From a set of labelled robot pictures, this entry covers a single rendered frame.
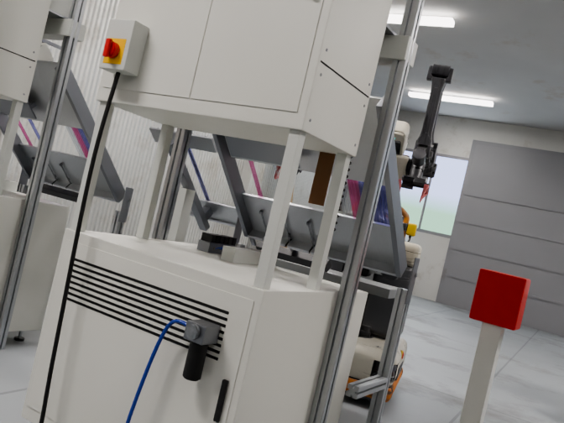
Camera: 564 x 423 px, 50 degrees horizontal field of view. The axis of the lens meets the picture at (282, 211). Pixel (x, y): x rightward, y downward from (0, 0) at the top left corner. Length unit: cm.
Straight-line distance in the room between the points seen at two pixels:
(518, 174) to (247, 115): 892
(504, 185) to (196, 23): 886
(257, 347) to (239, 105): 59
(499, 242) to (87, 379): 886
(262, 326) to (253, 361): 8
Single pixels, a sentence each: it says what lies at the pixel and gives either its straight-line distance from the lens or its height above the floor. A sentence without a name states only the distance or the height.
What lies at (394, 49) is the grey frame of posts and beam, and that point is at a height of 134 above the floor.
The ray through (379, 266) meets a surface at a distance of 229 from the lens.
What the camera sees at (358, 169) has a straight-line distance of 204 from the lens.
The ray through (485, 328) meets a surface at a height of 60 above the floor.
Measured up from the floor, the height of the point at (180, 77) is 109.
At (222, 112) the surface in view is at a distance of 156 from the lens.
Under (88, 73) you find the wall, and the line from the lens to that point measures 545.
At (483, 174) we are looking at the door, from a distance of 1033.
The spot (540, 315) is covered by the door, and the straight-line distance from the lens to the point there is 1012.
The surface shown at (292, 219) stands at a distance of 238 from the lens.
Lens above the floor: 80
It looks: level
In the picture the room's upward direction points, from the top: 13 degrees clockwise
